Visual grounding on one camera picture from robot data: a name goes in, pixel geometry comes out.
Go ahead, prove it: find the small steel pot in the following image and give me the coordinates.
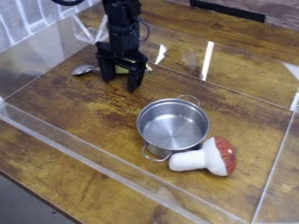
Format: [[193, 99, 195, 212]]
[[136, 94, 211, 162]]

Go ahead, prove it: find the black bar in background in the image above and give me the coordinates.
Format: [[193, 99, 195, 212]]
[[189, 0, 267, 23]]

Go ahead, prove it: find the green handled metal spoon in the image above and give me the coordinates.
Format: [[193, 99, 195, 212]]
[[70, 59, 153, 76]]

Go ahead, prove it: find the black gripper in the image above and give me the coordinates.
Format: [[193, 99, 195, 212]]
[[94, 24, 149, 94]]

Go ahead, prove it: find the plush red white mushroom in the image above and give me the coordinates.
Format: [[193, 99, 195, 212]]
[[168, 136, 237, 176]]

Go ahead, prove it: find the clear acrylic enclosure wall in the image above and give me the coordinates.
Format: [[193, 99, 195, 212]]
[[0, 0, 299, 224]]

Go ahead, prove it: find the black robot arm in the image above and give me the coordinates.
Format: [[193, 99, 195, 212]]
[[94, 0, 148, 93]]

